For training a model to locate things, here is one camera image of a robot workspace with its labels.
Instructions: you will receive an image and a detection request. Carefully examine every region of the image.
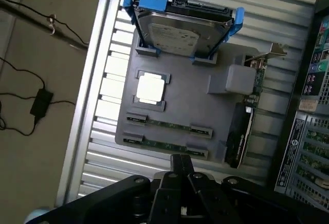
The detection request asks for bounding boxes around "green RAM stick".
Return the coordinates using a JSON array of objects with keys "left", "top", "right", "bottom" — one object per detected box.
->
[
  {"left": 126, "top": 115, "right": 210, "bottom": 135},
  {"left": 123, "top": 136, "right": 207, "bottom": 157}
]

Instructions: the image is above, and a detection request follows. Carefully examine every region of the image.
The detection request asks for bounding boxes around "black graphics card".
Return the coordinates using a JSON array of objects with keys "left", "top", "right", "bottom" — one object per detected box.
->
[{"left": 224, "top": 43, "right": 288, "bottom": 170}]

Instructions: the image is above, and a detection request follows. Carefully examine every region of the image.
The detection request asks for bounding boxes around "grey printed parts rack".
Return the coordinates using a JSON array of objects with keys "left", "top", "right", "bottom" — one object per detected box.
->
[{"left": 115, "top": 43, "right": 273, "bottom": 170}]

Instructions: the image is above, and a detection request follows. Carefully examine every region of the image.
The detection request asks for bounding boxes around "silver CPU chip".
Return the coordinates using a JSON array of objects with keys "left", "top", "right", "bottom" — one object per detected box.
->
[{"left": 136, "top": 72, "right": 167, "bottom": 104}]

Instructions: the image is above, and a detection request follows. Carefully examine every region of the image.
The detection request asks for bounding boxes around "black open PC case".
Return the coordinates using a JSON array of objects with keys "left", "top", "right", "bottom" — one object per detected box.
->
[{"left": 267, "top": 0, "right": 329, "bottom": 209}]

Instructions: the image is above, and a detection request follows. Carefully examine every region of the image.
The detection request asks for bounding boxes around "black power adapter brick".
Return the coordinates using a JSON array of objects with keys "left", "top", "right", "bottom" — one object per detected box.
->
[{"left": 29, "top": 88, "right": 54, "bottom": 118}]

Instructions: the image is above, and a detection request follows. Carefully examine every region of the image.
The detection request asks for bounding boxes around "silver hard disk drive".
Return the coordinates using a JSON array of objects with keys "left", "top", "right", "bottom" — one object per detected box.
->
[{"left": 135, "top": 0, "right": 233, "bottom": 57}]

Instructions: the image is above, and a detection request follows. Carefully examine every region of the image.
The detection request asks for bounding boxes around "dark metal stand bar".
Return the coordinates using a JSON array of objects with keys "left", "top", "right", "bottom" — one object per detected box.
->
[{"left": 0, "top": 0, "right": 88, "bottom": 51}]

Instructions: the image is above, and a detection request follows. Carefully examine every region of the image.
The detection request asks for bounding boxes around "black power adapter with cable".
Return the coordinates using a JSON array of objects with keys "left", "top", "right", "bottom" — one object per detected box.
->
[{"left": 0, "top": 57, "right": 78, "bottom": 136}]

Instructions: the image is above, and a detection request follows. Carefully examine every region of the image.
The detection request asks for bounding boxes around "thin black cable with hook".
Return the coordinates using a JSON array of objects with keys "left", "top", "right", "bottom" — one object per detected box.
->
[{"left": 0, "top": 0, "right": 89, "bottom": 45}]

